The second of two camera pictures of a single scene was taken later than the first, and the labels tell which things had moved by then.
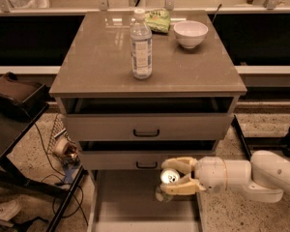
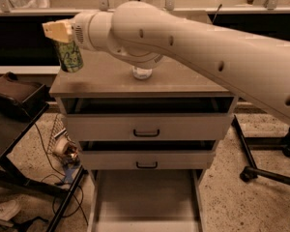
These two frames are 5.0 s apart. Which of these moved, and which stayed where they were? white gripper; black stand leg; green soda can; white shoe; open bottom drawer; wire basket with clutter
Moved: green soda can; white gripper
Stayed: open bottom drawer; black stand leg; wire basket with clutter; white shoe
